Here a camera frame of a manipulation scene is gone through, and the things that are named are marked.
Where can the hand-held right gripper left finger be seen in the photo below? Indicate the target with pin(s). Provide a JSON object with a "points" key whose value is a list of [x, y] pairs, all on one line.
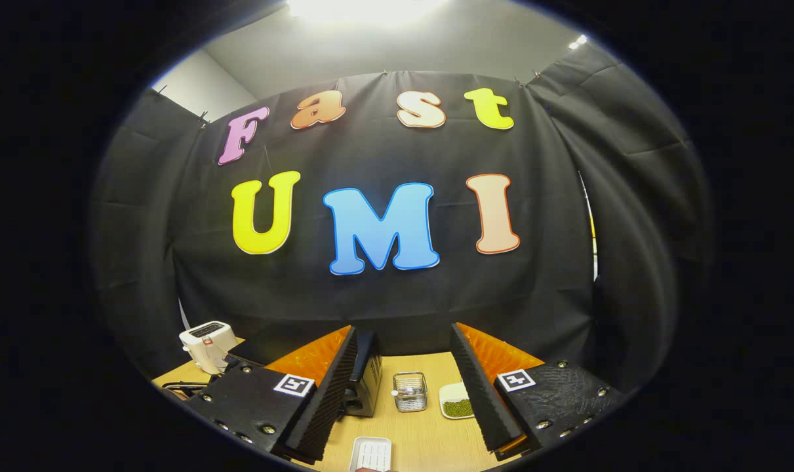
{"points": [[328, 400]]}

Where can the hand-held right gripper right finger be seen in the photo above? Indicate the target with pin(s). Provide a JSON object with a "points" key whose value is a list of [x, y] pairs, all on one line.
{"points": [[482, 393]]}

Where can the black electric oven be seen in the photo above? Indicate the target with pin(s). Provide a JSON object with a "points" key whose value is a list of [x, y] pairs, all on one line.
{"points": [[369, 380]]}

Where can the white divided plate with beans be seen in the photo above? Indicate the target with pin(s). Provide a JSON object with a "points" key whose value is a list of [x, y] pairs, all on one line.
{"points": [[456, 406]]}

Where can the small white tray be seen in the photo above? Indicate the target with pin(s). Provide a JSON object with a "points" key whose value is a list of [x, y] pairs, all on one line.
{"points": [[370, 452]]}

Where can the white toaster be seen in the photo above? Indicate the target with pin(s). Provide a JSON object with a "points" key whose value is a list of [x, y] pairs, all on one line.
{"points": [[206, 344]]}

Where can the black backdrop cloth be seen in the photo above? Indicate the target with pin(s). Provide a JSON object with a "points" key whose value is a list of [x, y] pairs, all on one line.
{"points": [[554, 196]]}

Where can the small ceiling spotlights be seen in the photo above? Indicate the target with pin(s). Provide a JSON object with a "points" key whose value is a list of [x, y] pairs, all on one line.
{"points": [[577, 42]]}

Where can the large ceiling light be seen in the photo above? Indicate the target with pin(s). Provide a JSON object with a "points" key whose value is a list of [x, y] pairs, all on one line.
{"points": [[367, 10]]}

